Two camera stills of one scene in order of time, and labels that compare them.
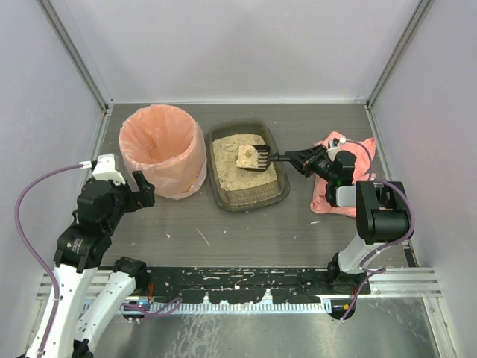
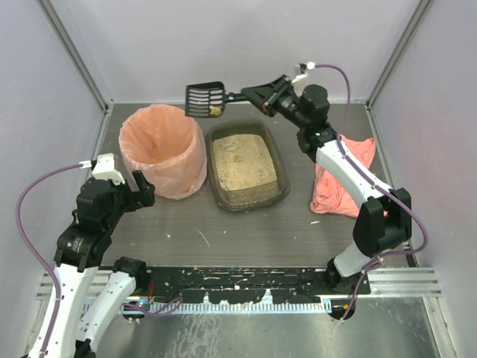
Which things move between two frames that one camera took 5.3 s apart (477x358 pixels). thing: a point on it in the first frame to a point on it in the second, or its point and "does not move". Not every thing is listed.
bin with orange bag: [167, 145] does not move
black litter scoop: [264, 158] to [208, 99]
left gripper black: [135, 195] does not move
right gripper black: [310, 162] to [272, 97]
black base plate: [233, 285] does not move
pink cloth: [362, 172] does not move
